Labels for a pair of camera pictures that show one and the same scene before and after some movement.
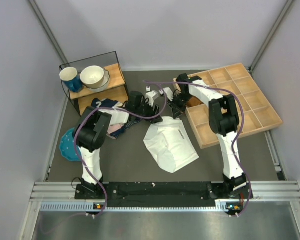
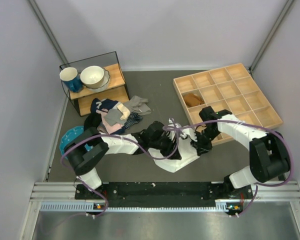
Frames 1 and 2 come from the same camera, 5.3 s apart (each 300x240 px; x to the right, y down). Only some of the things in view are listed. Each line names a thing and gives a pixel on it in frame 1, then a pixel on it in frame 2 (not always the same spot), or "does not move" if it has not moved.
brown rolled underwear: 194,101 does not move
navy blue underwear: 103,103 does not move
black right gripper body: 180,101 to 204,139
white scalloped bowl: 105,85 does not move
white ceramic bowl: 92,76 does not move
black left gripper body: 145,110 to 163,144
